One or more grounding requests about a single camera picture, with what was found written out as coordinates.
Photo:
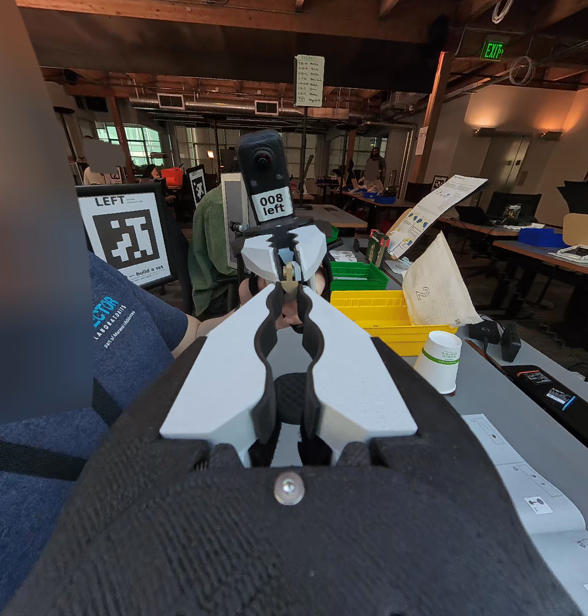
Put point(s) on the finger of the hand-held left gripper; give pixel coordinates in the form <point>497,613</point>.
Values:
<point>258,255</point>
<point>313,248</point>

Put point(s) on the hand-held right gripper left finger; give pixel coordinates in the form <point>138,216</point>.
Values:
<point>217,385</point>

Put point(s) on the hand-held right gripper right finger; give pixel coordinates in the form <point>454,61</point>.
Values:
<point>361,385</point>

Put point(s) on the tan lego piece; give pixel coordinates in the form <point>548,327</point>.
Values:
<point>290,276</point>

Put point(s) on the person's left forearm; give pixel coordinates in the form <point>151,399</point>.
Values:
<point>212,327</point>

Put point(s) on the lego instruction booklet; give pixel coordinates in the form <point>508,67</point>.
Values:
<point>539,505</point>

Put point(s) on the person's left hand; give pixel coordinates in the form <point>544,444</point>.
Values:
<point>253,293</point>

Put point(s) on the white board on stand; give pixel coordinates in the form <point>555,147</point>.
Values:
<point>232,207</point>

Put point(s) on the green plastic bin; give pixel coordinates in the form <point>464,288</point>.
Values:
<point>356,276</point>

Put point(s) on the small green box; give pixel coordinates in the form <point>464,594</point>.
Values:
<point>378,248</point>

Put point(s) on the black padded armrest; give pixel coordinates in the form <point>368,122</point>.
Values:
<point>290,399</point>

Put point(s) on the yellow plastic bin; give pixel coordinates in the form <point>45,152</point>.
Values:
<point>385,313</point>

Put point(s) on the white paper cup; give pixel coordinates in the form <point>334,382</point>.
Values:
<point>438,361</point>

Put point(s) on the red container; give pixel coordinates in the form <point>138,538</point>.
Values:
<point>172,177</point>

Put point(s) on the note board on pole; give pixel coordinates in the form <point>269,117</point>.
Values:
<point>309,79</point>

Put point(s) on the white paper bag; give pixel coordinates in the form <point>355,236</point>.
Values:
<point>438,284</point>

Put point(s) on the white instruction sheet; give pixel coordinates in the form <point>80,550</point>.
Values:
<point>438,211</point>

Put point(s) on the black power adapter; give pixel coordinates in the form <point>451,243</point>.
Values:
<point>484,332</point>

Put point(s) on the black framed marker sign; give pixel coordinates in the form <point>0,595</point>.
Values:
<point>125,236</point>

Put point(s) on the black flat box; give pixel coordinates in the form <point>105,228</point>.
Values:
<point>549,394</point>

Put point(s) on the blue plastic bin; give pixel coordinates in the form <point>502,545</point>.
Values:
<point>539,238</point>

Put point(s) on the person's blue shirt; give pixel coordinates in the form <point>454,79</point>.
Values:
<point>24,529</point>

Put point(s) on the green exit sign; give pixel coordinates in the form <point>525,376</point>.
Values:
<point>492,50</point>

